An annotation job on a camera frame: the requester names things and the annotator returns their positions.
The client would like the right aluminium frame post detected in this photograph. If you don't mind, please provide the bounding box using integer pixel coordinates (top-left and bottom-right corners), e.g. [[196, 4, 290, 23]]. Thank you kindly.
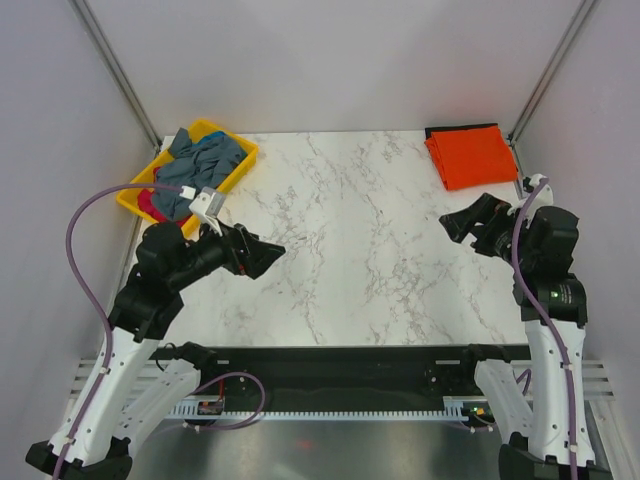
[[507, 0, 599, 146]]

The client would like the folded black t shirt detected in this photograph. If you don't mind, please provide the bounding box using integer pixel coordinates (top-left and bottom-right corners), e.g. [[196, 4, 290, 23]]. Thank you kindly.
[[424, 122, 498, 140]]

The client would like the aluminium extrusion rail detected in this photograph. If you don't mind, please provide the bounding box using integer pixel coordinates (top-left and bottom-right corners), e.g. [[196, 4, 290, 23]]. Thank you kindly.
[[69, 360, 614, 401]]

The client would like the white slotted cable duct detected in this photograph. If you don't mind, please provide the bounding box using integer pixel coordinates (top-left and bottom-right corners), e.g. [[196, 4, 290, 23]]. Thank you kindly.
[[165, 396, 488, 422]]

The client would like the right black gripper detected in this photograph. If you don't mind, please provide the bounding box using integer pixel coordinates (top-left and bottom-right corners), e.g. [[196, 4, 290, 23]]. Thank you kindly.
[[440, 192, 538, 271]]

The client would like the purple cable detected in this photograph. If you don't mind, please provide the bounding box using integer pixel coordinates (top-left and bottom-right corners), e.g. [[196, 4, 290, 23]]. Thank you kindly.
[[52, 182, 266, 480], [449, 177, 584, 480]]

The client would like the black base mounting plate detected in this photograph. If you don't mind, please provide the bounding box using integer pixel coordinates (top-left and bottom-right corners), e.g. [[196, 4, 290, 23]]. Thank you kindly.
[[149, 344, 534, 412]]

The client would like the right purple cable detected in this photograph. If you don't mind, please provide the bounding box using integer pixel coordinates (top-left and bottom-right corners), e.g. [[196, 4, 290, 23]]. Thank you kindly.
[[449, 177, 584, 480]]

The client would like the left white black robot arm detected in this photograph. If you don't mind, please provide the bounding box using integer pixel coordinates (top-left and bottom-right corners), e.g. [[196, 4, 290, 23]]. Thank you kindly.
[[26, 223, 286, 479]]

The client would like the pink red t shirt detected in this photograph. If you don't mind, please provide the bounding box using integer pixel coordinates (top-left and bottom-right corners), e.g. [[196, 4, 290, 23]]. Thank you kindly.
[[137, 189, 167, 222]]

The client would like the grey t shirt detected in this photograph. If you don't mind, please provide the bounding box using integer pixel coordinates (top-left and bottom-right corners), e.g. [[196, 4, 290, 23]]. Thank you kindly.
[[152, 128, 246, 222]]

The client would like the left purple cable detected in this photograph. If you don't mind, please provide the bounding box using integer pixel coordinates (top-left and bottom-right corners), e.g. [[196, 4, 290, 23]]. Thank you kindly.
[[52, 182, 266, 480]]

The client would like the left aluminium frame post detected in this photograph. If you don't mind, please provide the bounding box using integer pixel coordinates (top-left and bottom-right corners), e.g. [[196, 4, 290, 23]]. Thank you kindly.
[[68, 0, 162, 152]]

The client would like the teal blue t shirt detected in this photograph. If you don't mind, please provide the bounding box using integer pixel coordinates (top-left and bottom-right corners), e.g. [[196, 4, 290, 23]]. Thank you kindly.
[[195, 130, 226, 146]]

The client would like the aluminium frame post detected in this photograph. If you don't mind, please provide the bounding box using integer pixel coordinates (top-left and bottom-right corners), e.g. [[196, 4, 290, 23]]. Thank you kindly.
[[68, 0, 162, 152], [507, 0, 599, 146]]

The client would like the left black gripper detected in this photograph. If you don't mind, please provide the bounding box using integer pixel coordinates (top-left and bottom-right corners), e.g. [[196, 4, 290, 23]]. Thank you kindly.
[[169, 212, 285, 290]]

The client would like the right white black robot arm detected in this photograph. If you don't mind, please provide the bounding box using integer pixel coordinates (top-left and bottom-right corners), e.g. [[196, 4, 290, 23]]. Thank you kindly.
[[439, 194, 612, 479]]

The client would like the orange t shirt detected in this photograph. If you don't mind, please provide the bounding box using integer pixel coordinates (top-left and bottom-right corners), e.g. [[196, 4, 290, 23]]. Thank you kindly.
[[425, 126, 518, 191]]

